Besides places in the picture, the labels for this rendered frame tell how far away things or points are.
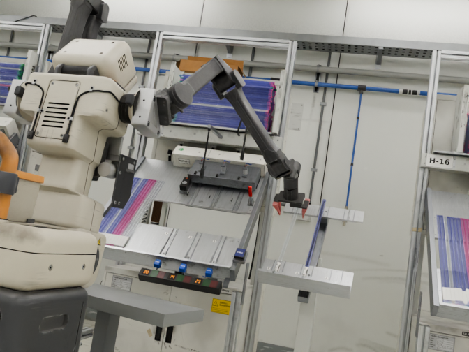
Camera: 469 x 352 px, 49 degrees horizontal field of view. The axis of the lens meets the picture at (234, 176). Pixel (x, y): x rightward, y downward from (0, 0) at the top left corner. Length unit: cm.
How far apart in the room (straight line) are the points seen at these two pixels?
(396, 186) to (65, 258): 319
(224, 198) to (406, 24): 246
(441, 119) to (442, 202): 48
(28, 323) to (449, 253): 167
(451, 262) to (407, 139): 201
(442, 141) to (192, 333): 154
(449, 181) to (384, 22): 197
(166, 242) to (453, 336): 126
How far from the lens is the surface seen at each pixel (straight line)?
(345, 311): 402
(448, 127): 280
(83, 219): 149
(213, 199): 245
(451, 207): 252
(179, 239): 225
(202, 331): 246
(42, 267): 110
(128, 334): 258
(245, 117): 194
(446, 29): 442
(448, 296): 211
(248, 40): 283
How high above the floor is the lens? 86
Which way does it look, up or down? 7 degrees up
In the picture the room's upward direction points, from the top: 9 degrees clockwise
